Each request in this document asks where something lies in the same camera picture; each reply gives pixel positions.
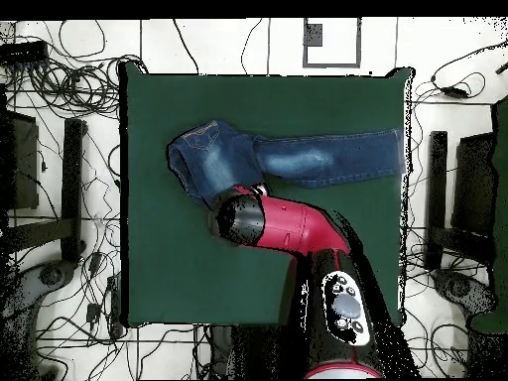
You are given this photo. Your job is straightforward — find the blue denim jeans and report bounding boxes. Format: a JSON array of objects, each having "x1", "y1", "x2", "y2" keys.
[{"x1": 165, "y1": 119, "x2": 407, "y2": 207}]

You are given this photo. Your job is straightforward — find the dark green table cloth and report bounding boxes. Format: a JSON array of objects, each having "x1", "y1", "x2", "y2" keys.
[{"x1": 118, "y1": 61, "x2": 416, "y2": 328}]

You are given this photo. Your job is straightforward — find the black stand base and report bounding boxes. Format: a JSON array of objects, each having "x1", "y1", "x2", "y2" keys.
[
  {"x1": 5, "y1": 117, "x2": 87, "y2": 265},
  {"x1": 424, "y1": 130, "x2": 497, "y2": 273}
]

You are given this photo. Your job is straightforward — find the black power strip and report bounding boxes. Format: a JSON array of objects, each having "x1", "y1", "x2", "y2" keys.
[
  {"x1": 0, "y1": 40, "x2": 50, "y2": 64},
  {"x1": 106, "y1": 275, "x2": 123, "y2": 338}
]

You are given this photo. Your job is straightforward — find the black box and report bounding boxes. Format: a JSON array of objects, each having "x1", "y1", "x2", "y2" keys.
[
  {"x1": 0, "y1": 109, "x2": 40, "y2": 211},
  {"x1": 450, "y1": 132, "x2": 497, "y2": 236}
]

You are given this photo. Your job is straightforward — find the grey wheeled chair base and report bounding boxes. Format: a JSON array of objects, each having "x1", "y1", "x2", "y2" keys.
[
  {"x1": 431, "y1": 268, "x2": 497, "y2": 318},
  {"x1": 0, "y1": 259, "x2": 78, "y2": 380}
]

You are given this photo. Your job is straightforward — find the dark green spare cloth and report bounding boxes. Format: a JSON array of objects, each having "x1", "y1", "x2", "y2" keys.
[{"x1": 469, "y1": 96, "x2": 508, "y2": 334}]

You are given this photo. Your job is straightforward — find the grey square floor frame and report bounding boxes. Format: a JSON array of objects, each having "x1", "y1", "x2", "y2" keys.
[{"x1": 302, "y1": 17, "x2": 363, "y2": 69}]

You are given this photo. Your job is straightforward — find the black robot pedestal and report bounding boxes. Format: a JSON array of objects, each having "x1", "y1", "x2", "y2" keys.
[{"x1": 209, "y1": 323, "x2": 311, "y2": 380}]

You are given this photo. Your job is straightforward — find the black cable tangle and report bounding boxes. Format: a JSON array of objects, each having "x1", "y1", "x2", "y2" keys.
[{"x1": 3, "y1": 19, "x2": 146, "y2": 120}]

